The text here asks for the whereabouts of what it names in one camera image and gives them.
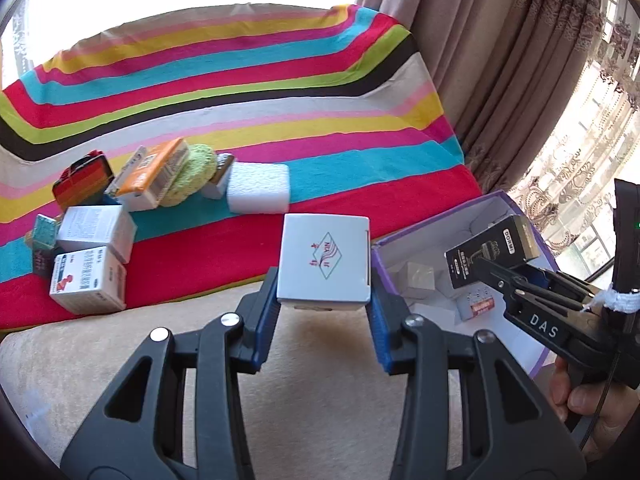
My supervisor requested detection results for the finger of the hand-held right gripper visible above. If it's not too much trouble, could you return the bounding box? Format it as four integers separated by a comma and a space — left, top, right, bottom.
515, 265, 597, 302
470, 257, 597, 314

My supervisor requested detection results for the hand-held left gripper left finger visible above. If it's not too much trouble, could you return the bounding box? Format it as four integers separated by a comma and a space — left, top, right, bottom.
60, 266, 282, 480

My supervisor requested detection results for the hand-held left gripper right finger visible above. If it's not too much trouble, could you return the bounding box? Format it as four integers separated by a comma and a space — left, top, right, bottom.
365, 280, 586, 480

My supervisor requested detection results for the black box with gold print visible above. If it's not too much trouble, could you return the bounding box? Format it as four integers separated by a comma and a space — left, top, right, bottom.
444, 215, 541, 291

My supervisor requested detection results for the purple cardboard box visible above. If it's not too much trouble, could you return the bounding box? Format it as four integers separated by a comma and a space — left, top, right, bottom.
371, 191, 558, 378

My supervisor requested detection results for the white square box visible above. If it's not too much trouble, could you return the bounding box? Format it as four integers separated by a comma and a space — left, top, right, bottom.
276, 213, 372, 311

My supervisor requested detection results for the white sponge block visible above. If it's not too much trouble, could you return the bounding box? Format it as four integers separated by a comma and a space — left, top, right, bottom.
226, 161, 292, 214

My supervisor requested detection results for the white box with brown side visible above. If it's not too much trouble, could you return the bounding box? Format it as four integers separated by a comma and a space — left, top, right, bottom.
202, 152, 236, 201

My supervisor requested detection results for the green round sponge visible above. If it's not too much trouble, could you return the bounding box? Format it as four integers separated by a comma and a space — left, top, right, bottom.
160, 142, 219, 208

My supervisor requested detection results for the white box with red figure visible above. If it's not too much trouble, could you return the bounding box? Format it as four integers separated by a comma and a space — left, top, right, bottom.
49, 249, 128, 314

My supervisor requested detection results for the orange white box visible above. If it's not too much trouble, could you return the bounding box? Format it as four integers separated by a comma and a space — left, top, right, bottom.
105, 138, 192, 212

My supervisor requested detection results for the dark green small box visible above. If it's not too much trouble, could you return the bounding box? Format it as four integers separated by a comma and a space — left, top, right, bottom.
31, 246, 57, 277

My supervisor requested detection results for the person's right hand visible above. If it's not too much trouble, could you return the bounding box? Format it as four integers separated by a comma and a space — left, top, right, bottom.
547, 359, 640, 462

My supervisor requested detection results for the white box with red label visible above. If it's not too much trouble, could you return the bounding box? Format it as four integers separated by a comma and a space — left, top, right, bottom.
457, 290, 496, 322

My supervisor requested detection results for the white cloth strip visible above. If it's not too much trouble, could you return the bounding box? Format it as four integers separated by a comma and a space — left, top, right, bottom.
592, 287, 640, 314

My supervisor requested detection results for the beige cube box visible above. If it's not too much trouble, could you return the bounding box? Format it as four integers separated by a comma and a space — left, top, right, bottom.
406, 261, 437, 302

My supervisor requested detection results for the beige lace curtain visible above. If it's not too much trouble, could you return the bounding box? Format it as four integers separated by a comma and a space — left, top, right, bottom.
505, 10, 640, 266

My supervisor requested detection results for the white box with grey text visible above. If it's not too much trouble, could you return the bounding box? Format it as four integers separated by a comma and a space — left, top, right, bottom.
56, 205, 138, 264

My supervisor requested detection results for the striped colourful blanket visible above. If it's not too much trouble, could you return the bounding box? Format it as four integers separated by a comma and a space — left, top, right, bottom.
0, 4, 483, 331

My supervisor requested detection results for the red orange striped tin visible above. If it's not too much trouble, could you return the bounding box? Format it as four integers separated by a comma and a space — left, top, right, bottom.
52, 150, 113, 212

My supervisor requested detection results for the teal small box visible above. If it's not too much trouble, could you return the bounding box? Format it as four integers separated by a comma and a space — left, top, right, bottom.
31, 213, 62, 250

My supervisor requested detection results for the brown curtain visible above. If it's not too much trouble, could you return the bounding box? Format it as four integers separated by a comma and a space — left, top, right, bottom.
355, 0, 618, 206

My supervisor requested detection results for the window frame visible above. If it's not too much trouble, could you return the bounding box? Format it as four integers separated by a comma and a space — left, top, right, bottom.
550, 195, 623, 286

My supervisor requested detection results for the black cable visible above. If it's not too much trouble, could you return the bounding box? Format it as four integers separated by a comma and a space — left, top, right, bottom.
577, 350, 623, 453

